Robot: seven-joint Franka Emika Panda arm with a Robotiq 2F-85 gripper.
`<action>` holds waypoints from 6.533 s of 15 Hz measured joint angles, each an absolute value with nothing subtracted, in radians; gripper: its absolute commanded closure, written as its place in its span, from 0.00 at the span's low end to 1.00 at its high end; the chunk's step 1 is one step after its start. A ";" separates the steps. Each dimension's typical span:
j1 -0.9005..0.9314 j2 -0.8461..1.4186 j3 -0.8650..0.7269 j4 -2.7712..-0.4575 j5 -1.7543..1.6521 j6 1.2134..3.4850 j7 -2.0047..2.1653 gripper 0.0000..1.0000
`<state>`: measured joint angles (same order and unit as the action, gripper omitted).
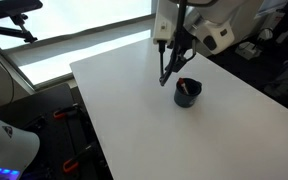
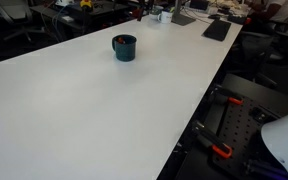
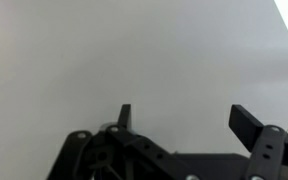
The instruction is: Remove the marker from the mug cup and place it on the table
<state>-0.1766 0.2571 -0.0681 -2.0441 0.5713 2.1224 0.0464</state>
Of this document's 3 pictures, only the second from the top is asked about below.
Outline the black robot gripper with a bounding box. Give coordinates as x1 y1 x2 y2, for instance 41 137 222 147
135 0 156 22

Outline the dark teal mug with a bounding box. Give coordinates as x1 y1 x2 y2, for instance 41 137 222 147
111 34 138 62

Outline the person forearm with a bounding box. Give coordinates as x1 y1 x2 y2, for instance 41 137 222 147
247 0 287 22

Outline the white printed mug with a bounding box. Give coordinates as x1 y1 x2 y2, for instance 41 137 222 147
157 10 174 25

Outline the green and white bowl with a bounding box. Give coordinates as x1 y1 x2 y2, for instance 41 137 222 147
149 5 165 21

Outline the grey monitor stand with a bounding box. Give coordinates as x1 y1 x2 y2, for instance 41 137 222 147
170 0 197 27

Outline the black side desk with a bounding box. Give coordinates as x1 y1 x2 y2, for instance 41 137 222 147
30 0 130 33

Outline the yellow tool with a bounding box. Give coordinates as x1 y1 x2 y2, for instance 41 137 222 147
80 0 94 10

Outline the black box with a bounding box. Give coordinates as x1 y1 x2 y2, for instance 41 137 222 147
189 0 210 11

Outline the black keyboard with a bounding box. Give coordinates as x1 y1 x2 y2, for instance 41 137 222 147
202 19 233 43

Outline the black desk device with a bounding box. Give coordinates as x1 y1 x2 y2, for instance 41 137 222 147
227 13 247 26

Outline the black office chair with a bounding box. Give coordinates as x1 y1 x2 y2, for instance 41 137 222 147
232 30 285 88

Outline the grey office chair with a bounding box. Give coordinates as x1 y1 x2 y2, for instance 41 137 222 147
0 0 48 43

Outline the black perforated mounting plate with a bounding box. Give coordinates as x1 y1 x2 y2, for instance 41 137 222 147
211 95 282 179

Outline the blue cable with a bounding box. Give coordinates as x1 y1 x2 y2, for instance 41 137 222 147
51 3 72 40

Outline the black clamp with orange handle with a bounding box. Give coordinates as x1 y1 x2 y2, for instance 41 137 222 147
210 85 244 107
191 120 234 160

